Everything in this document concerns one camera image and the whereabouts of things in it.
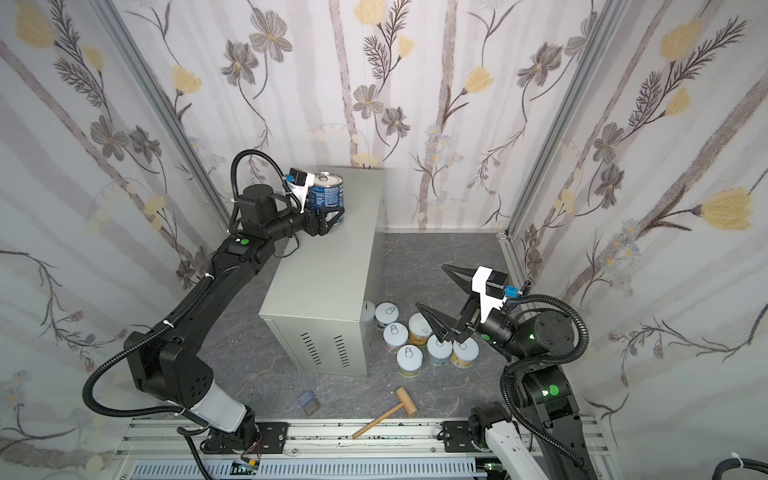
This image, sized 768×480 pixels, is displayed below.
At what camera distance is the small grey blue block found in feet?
2.60

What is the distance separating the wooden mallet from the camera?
77 centimetres

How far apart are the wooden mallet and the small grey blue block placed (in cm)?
13

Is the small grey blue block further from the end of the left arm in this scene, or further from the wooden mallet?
the end of the left arm
